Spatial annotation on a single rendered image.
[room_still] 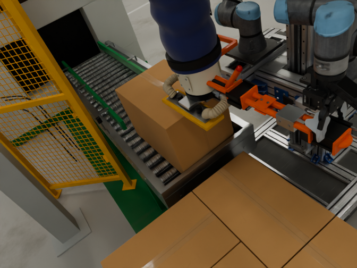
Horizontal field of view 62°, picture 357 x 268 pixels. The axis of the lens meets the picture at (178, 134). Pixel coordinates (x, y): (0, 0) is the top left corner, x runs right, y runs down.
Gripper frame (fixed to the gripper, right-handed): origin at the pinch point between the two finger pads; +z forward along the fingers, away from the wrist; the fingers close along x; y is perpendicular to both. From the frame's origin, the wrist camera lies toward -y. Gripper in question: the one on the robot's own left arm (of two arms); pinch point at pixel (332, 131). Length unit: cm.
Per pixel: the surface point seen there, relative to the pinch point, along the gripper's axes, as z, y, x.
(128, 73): 64, 217, -21
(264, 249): 67, 14, 19
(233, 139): 59, 69, -17
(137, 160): 61, 105, 33
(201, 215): 67, 48, 28
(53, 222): 95, 142, 102
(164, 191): 60, 71, 34
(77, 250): 121, 129, 101
